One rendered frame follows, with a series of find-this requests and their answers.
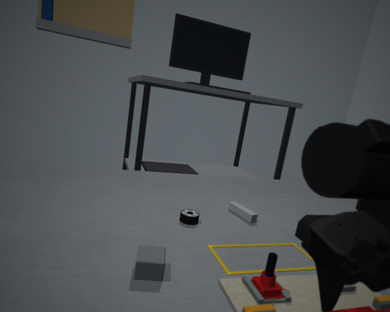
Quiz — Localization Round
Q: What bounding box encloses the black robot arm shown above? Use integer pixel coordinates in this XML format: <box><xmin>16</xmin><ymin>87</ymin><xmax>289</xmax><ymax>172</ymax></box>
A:
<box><xmin>301</xmin><ymin>119</ymin><xmax>390</xmax><ymax>293</ymax></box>

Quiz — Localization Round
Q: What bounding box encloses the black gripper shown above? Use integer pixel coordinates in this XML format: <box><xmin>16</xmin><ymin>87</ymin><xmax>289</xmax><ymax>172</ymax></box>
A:
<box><xmin>296</xmin><ymin>199</ymin><xmax>390</xmax><ymax>312</ymax></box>

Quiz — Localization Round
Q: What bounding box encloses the black toy tyre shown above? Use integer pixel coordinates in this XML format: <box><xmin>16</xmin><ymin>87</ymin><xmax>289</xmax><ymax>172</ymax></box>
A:
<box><xmin>180</xmin><ymin>209</ymin><xmax>200</xmax><ymax>225</ymax></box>

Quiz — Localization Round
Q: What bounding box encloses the yellow rectangular outline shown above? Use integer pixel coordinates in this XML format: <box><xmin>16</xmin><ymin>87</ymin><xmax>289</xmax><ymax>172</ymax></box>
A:
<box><xmin>208</xmin><ymin>243</ymin><xmax>316</xmax><ymax>275</ymax></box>

